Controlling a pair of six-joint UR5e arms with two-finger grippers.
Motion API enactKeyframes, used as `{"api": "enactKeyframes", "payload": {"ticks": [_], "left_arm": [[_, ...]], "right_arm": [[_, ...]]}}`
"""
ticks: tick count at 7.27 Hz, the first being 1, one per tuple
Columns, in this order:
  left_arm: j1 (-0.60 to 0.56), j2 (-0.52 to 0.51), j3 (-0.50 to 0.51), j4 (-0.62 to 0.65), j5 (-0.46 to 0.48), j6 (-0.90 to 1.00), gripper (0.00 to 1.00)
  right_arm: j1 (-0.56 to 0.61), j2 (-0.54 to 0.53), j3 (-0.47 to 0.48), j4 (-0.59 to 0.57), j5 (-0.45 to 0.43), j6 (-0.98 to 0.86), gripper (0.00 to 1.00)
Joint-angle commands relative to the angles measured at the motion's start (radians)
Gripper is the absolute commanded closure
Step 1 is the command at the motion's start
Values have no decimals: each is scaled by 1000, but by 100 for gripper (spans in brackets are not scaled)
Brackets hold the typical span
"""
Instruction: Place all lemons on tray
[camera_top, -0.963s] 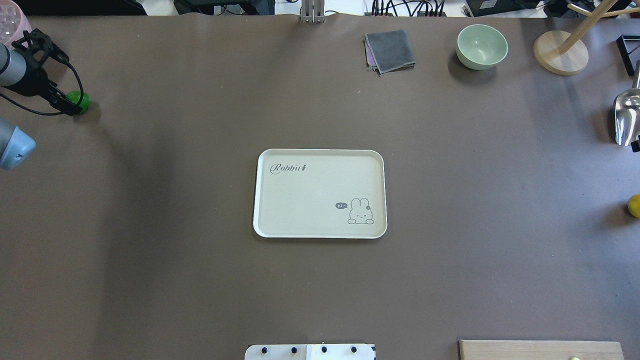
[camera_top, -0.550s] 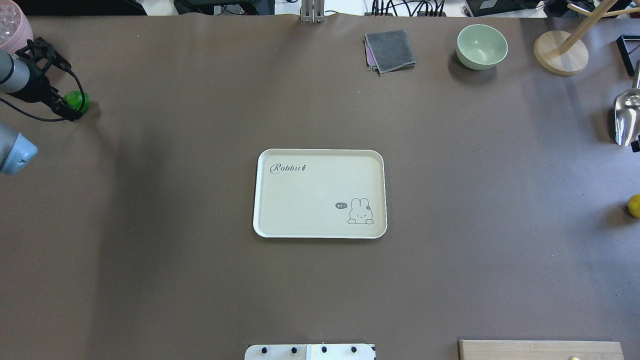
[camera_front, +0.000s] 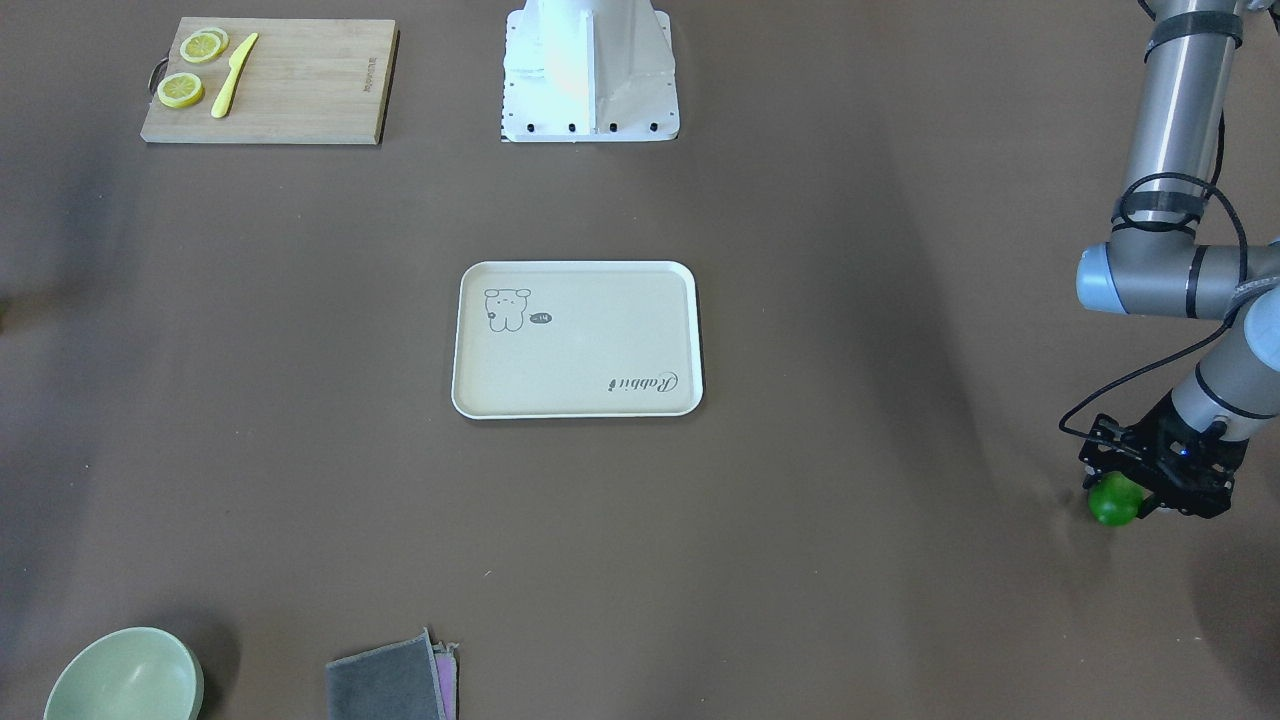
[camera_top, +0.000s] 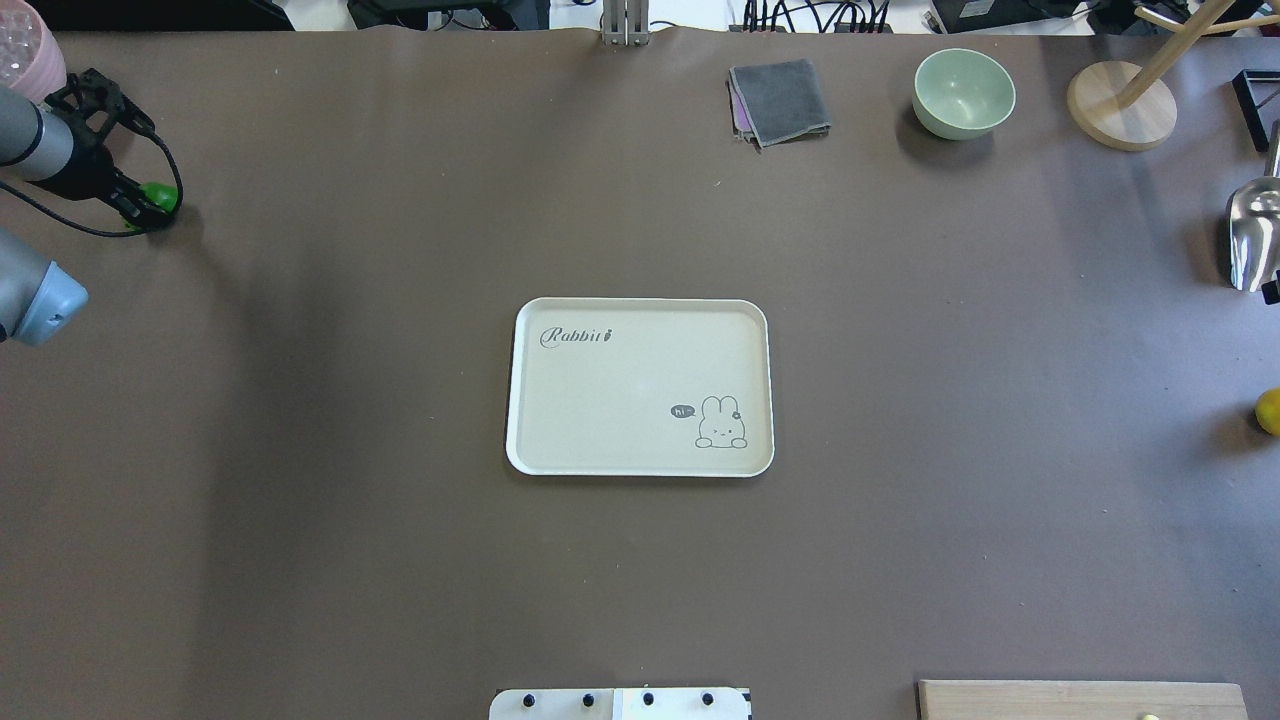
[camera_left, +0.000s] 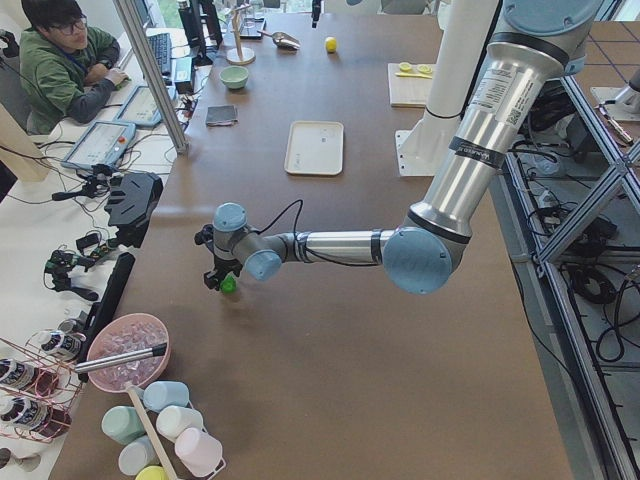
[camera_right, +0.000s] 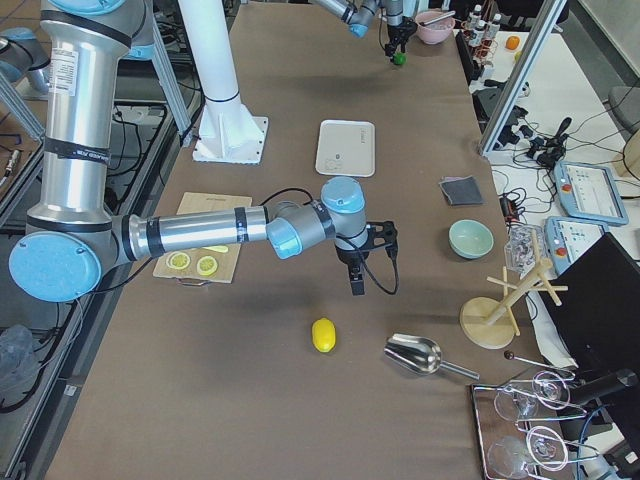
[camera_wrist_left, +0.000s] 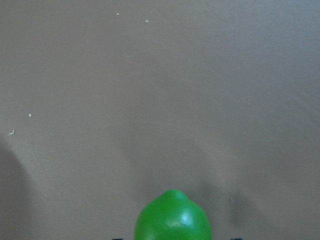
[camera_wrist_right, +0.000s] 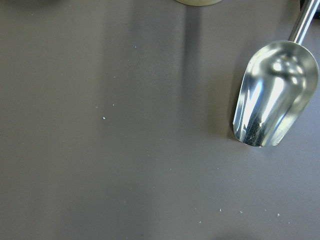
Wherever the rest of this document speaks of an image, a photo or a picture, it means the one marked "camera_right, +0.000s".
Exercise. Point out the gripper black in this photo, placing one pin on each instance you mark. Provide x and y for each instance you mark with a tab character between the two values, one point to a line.
396	30
349	258

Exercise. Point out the green lime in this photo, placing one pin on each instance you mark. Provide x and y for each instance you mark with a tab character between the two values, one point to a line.
398	59

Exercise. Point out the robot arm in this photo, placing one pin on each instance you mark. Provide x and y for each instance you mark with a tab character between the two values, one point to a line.
359	17
71	241

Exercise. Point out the cream rabbit tray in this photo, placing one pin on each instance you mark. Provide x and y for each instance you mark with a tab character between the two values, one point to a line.
346	148

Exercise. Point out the metal glass rack tray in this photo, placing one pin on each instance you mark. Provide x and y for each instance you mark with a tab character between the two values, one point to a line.
490	427

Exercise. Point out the pink bowl of ice cubes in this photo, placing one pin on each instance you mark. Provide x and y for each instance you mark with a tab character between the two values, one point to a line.
435	33

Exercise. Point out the yellow lemon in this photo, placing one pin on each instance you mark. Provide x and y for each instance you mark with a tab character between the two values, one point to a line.
323	333

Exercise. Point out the steel muddler black tip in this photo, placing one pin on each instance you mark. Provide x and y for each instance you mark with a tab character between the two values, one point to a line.
437	19

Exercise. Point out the copper bottle basket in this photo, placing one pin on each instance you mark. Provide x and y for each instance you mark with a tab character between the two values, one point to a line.
478	34

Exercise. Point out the steel scoop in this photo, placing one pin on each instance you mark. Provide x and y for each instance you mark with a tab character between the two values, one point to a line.
421	355

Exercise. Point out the orange fruit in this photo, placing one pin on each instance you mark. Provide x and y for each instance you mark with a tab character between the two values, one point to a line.
512	43

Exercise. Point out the pale green bowl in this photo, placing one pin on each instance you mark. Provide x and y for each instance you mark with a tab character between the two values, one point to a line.
470	239

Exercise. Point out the grey folded cloth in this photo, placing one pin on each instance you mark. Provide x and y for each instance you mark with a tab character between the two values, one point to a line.
461	191

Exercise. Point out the wooden cup stand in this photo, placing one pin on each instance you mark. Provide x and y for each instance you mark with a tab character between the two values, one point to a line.
490	323

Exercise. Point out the lemon slice upper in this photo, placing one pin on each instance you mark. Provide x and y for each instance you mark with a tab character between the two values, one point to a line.
207	266

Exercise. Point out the lemon slice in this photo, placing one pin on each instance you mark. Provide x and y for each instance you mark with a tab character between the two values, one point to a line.
207	266
178	260

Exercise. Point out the clear plastic box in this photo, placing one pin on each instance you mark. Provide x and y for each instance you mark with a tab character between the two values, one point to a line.
519	249

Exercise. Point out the lemon slice lower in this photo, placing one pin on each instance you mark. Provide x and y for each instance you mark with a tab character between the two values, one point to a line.
178	260

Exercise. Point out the bamboo cutting board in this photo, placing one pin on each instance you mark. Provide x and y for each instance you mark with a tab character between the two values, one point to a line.
193	202

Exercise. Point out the teach pendant lower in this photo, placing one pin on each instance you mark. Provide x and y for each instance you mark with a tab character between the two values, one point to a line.
569	238

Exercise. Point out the teach pendant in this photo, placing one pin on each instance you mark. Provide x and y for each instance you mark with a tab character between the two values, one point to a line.
569	238
589	192

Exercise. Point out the wine glass upper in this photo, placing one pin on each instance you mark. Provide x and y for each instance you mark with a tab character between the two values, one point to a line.
524	399

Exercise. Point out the wine glass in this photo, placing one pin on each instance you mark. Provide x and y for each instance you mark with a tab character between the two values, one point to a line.
535	456
524	399

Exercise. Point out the wine glass lower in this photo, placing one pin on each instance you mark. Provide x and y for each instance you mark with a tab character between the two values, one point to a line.
535	456

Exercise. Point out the teach pendant upper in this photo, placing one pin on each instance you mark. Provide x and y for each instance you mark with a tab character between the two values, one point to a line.
589	192

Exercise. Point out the black monitor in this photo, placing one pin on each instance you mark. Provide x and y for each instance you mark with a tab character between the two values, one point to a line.
598	320

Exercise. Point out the aluminium frame post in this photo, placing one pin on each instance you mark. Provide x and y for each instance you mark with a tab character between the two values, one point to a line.
540	31

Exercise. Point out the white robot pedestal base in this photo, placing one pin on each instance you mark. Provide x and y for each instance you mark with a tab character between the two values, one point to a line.
227	132

